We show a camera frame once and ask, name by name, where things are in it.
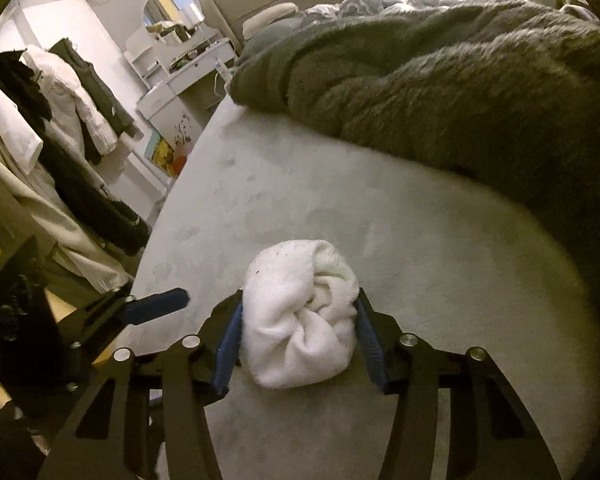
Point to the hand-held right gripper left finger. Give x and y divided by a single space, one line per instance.
227 350

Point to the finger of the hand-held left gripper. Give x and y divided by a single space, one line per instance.
155 305

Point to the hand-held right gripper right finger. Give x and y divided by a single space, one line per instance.
372 355

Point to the large white towel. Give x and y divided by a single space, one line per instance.
300 320

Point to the beige hanging garment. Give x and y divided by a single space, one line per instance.
45 220

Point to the colourful picture box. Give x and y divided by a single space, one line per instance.
162 152

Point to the white vanity dresser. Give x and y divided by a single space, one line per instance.
180 95

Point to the white hanging shirt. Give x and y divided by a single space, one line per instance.
10 125

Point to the dark green hanging garment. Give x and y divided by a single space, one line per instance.
97 90

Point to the white hanging jacket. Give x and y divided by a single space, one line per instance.
65 95

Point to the grey fluffy blanket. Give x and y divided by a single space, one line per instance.
430 85

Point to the round vanity mirror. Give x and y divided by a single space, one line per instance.
172 15

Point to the grey green pillow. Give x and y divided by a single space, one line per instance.
270 37

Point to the beige pillow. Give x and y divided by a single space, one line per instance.
270 14

